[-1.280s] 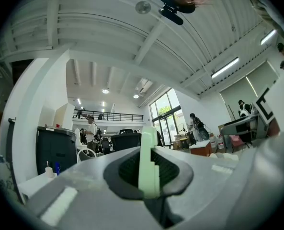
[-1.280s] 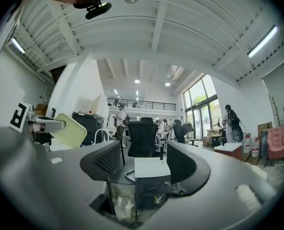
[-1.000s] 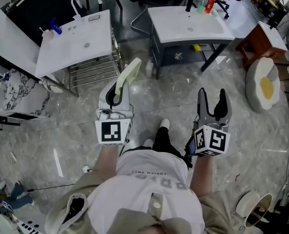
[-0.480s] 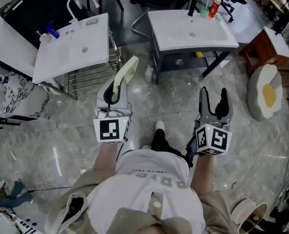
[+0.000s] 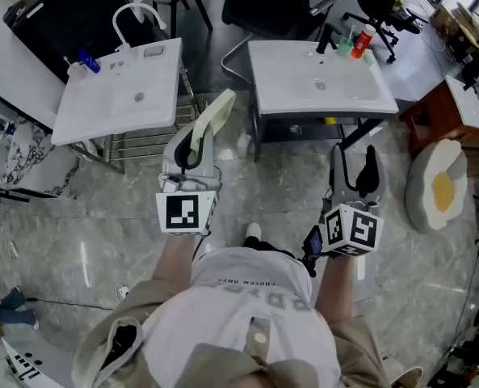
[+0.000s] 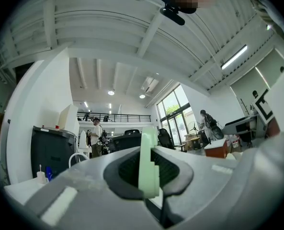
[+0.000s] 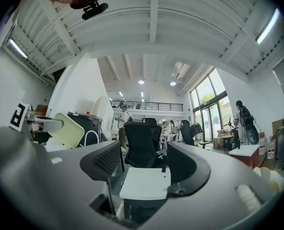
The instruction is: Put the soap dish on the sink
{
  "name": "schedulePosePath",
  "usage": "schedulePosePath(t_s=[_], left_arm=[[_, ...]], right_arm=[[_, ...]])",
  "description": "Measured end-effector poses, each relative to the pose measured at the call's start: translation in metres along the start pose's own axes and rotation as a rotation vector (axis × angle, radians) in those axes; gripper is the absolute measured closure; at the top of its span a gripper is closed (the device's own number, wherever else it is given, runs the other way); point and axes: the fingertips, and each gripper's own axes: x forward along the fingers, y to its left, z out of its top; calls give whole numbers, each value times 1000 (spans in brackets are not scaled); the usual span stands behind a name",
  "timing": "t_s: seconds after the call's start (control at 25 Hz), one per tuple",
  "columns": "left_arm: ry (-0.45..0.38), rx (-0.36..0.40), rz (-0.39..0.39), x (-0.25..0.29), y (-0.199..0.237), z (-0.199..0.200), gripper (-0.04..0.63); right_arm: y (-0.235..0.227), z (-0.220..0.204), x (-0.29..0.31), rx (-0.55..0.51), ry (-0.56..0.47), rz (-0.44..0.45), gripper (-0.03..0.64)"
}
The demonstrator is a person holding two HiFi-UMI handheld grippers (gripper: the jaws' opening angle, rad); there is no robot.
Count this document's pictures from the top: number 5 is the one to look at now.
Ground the metal rack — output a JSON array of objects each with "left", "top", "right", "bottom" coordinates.
[{"left": 67, "top": 65, "right": 208, "bottom": 175}]

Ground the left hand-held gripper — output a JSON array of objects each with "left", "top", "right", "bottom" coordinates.
[{"left": 155, "top": 120, "right": 224, "bottom": 238}]

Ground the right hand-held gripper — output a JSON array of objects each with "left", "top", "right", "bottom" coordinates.
[{"left": 321, "top": 142, "right": 387, "bottom": 259}]

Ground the black metal sink stand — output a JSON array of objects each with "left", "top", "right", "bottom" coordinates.
[{"left": 248, "top": 105, "right": 386, "bottom": 163}]

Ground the black office chair on casters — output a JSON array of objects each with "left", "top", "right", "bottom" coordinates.
[{"left": 341, "top": 0, "right": 431, "bottom": 65}]

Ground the blue bottle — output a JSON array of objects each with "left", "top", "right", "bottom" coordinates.
[{"left": 77, "top": 47, "right": 102, "bottom": 74}]

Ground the person's right forearm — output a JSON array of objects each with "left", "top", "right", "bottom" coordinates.
[{"left": 310, "top": 252, "right": 356, "bottom": 327}]

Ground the cardboard box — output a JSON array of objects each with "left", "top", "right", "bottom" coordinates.
[{"left": 429, "top": 1, "right": 479, "bottom": 58}]

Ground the pale green soap dish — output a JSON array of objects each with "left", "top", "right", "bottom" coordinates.
[{"left": 188, "top": 88, "right": 237, "bottom": 166}]

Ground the small white basin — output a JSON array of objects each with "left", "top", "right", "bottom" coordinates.
[{"left": 444, "top": 74, "right": 479, "bottom": 133}]

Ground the white board with black marks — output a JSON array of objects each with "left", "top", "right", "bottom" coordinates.
[{"left": 0, "top": 329, "right": 77, "bottom": 388}]

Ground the black device with purple screen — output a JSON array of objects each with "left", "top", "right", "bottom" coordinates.
[{"left": 301, "top": 224, "right": 326, "bottom": 279}]

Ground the orange bottle white cap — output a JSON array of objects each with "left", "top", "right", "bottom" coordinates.
[{"left": 350, "top": 23, "right": 376, "bottom": 60}]

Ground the person's left forearm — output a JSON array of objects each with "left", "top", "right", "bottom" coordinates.
[{"left": 151, "top": 232, "right": 200, "bottom": 295}]

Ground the small grey soap dish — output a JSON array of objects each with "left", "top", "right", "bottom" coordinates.
[{"left": 142, "top": 44, "right": 167, "bottom": 60}]

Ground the white wide sink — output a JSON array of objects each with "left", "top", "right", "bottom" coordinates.
[{"left": 247, "top": 39, "right": 400, "bottom": 116}]

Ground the black faucet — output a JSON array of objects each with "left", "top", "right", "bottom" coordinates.
[{"left": 315, "top": 22, "right": 343, "bottom": 55}]

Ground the fried egg cushion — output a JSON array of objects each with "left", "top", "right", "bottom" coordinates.
[{"left": 404, "top": 138, "right": 469, "bottom": 234}]

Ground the marble slab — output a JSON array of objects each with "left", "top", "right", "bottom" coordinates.
[{"left": 0, "top": 115, "right": 82, "bottom": 199}]

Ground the white curved faucet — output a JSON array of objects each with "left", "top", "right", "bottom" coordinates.
[{"left": 111, "top": 2, "right": 168, "bottom": 53}]

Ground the person's black trouser leg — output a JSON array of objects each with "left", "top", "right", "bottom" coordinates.
[{"left": 242, "top": 234, "right": 297, "bottom": 259}]

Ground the black table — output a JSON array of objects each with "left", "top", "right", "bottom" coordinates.
[{"left": 2, "top": 0, "right": 159, "bottom": 85}]

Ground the person's beige jacket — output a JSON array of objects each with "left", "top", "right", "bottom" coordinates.
[{"left": 70, "top": 279, "right": 385, "bottom": 388}]

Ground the brown wooden cabinet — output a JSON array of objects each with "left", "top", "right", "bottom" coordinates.
[{"left": 397, "top": 79, "right": 479, "bottom": 158}]

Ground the person's white t-shirt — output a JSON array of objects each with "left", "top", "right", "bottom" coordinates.
[{"left": 140, "top": 245, "right": 343, "bottom": 388}]

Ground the pink cup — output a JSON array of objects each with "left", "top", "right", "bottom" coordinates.
[{"left": 63, "top": 56, "right": 88, "bottom": 83}]

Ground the green cup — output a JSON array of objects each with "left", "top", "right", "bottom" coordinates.
[{"left": 336, "top": 36, "right": 355, "bottom": 58}]

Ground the white square sink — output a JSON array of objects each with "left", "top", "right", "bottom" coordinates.
[{"left": 50, "top": 36, "right": 183, "bottom": 147}]

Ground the black office chair with armrests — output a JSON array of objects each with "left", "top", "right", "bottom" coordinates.
[{"left": 217, "top": 0, "right": 338, "bottom": 43}]

